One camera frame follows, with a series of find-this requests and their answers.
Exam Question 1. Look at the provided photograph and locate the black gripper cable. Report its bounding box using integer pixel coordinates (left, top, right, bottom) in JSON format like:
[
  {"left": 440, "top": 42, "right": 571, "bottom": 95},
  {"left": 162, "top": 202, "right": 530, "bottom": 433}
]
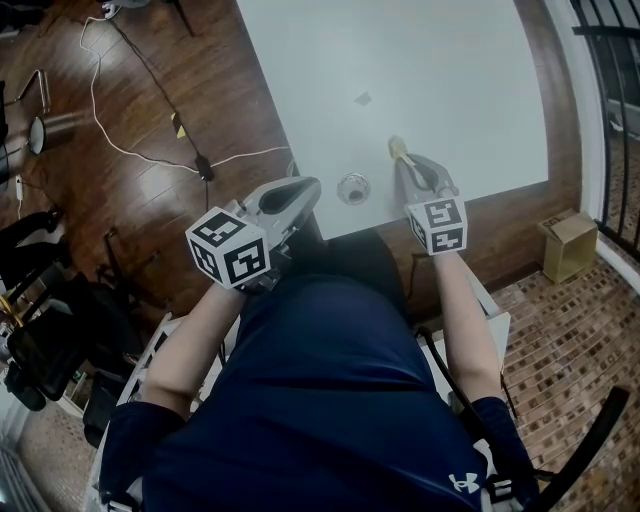
[{"left": 416, "top": 326, "right": 522, "bottom": 452}]

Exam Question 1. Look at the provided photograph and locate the silver cable grommet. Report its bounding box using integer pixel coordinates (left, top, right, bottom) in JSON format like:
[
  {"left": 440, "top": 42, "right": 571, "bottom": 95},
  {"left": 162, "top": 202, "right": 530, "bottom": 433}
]
[{"left": 335, "top": 170, "right": 373, "bottom": 206}]

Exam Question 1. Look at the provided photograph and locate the cardboard box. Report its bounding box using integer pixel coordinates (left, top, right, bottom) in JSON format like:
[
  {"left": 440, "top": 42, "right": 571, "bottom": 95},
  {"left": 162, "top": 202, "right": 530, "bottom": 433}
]
[{"left": 536, "top": 209, "right": 600, "bottom": 285}]

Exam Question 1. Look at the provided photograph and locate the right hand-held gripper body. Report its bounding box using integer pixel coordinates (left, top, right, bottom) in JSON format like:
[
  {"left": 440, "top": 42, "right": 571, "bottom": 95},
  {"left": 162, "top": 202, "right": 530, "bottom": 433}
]
[{"left": 402, "top": 181, "right": 469, "bottom": 257}]

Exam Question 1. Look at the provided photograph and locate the thin black floor cable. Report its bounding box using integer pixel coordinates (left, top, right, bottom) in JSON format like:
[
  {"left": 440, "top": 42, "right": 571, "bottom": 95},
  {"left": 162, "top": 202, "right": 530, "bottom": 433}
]
[{"left": 106, "top": 8, "right": 217, "bottom": 214}]

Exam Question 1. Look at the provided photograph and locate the white table top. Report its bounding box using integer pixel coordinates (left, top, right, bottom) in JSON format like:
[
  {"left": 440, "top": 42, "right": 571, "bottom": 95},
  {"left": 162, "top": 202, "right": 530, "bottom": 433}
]
[{"left": 234, "top": 0, "right": 549, "bottom": 243}]

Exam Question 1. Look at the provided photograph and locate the black metal railing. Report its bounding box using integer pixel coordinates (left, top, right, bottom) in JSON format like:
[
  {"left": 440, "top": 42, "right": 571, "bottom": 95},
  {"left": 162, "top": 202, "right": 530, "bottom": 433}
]
[{"left": 569, "top": 0, "right": 640, "bottom": 252}]

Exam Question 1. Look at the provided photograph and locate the person's left forearm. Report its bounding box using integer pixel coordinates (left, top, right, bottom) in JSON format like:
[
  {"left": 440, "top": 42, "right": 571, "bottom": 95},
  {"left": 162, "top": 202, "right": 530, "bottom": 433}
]
[{"left": 143, "top": 281, "right": 248, "bottom": 419}]

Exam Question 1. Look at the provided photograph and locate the person's navy shirt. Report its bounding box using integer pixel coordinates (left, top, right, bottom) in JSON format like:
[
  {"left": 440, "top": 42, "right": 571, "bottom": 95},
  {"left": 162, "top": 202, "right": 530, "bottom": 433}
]
[{"left": 97, "top": 272, "right": 542, "bottom": 512}]

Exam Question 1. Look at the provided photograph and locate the white slotted metal rack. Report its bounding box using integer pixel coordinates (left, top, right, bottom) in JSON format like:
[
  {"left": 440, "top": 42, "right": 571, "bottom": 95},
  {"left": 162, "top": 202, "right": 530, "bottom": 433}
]
[{"left": 86, "top": 311, "right": 242, "bottom": 507}]

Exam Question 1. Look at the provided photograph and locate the person's right forearm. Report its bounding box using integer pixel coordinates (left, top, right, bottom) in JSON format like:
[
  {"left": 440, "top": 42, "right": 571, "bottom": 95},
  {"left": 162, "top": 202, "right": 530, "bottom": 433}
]
[{"left": 430, "top": 251, "right": 506, "bottom": 404}]

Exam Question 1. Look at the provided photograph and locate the black power adapter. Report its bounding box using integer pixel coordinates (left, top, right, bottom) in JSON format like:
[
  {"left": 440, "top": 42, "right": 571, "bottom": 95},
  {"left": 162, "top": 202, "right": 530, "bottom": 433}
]
[{"left": 193, "top": 153, "right": 217, "bottom": 183}]

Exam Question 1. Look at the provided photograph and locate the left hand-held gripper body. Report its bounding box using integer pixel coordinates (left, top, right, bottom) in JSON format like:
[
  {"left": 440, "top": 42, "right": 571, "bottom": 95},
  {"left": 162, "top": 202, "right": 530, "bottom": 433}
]
[{"left": 184, "top": 196, "right": 302, "bottom": 295}]

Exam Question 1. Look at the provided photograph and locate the long white cable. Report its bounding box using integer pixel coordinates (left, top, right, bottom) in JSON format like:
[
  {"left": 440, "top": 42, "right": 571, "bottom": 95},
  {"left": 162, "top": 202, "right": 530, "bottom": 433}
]
[{"left": 81, "top": 13, "right": 292, "bottom": 176}]

